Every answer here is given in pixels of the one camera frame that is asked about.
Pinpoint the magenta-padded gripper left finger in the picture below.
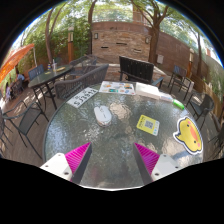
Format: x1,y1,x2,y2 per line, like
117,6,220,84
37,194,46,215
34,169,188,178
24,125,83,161
39,142,93,185

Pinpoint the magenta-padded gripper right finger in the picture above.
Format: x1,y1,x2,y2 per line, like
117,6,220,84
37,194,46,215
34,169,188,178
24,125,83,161
133,142,184,186

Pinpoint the white computer mouse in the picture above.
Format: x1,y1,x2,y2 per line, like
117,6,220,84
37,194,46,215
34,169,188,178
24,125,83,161
93,105,113,127

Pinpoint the yellow duck-shaped mouse pad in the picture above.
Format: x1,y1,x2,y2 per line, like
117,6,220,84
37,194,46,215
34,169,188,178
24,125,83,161
173,116,204,156

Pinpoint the yellow square code card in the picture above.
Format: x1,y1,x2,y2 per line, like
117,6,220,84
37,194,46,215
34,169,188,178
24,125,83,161
136,114,161,137

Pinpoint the white licence plate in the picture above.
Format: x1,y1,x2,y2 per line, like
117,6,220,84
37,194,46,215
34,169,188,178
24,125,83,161
66,87,99,109

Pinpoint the small green bar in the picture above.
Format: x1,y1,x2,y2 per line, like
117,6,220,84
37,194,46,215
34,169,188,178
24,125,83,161
172,98,185,111

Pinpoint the black metal mesh chair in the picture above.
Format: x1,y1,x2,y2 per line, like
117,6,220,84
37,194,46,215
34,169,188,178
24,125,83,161
1,99,49,159
184,92,215,131
208,123,224,159

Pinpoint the small pale blue book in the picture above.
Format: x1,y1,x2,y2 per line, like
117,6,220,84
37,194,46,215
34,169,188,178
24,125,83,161
159,93,174,103

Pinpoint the grey wicker chair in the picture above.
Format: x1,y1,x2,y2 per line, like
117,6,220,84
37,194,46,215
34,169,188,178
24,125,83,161
68,54,98,79
54,63,110,101

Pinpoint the colourful picture sheet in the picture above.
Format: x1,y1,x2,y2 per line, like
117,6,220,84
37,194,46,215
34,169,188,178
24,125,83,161
98,80,136,96

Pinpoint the dark patio table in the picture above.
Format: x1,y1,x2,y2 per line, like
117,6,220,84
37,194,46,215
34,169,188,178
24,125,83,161
27,64,74,111

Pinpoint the black slatted chair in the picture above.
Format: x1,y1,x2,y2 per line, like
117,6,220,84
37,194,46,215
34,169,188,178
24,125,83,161
118,55,165,89

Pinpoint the dark slatted chair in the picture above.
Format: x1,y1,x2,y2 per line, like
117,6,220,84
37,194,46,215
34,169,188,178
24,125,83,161
167,64,194,98

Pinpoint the blue-grey chair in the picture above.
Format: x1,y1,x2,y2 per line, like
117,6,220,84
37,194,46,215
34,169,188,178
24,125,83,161
27,64,45,81

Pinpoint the person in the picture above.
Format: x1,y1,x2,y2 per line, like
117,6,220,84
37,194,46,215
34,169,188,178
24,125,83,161
14,71,26,84

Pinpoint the large tree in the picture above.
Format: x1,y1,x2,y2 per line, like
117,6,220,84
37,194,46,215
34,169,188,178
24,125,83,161
129,0,174,64

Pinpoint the orange parasol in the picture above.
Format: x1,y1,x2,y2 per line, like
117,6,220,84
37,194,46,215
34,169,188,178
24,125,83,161
0,43,35,84

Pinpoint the grey wall box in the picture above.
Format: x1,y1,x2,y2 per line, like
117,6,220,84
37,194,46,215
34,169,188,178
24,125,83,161
156,53,165,65

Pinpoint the wooden lamp post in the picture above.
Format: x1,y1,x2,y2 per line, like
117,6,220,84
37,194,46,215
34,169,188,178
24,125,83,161
67,26,75,64
186,48,195,79

